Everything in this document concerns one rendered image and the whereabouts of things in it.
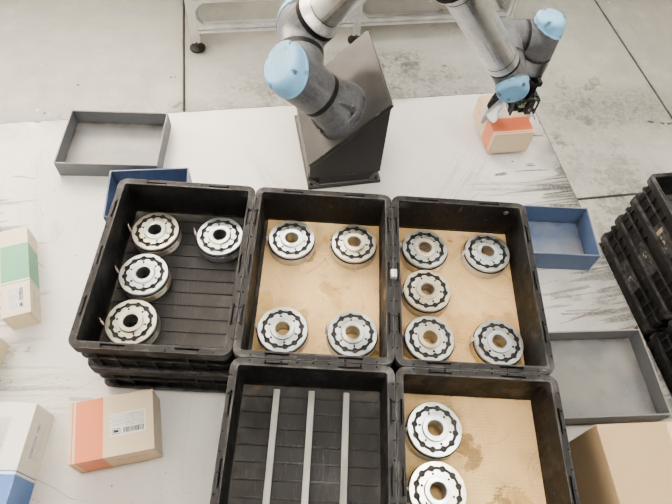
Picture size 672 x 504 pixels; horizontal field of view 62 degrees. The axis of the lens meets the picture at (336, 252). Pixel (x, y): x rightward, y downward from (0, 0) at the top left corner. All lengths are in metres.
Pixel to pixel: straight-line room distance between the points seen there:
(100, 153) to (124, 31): 1.70
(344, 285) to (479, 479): 0.47
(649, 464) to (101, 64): 2.82
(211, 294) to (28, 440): 0.44
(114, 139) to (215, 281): 0.65
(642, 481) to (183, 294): 0.94
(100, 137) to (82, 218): 0.28
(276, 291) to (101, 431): 0.44
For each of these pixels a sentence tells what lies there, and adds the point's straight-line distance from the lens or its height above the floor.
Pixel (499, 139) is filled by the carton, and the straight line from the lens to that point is 1.67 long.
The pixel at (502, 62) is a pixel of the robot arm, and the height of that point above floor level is 1.12.
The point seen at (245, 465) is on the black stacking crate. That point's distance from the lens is 1.09.
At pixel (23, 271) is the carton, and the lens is 1.46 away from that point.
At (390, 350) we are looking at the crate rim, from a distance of 1.06.
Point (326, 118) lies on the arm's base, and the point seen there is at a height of 0.94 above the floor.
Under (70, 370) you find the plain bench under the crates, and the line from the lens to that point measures 1.37.
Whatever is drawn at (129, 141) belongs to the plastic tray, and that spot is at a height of 0.70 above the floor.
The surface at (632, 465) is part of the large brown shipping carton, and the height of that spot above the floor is 0.90.
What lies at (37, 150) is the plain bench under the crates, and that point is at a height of 0.70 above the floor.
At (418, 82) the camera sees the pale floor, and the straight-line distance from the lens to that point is 2.99.
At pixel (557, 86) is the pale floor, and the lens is 3.21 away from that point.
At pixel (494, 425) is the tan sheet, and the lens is 1.16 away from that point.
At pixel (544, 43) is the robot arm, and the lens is 1.51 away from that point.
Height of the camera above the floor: 1.89
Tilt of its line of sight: 57 degrees down
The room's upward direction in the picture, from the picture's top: 6 degrees clockwise
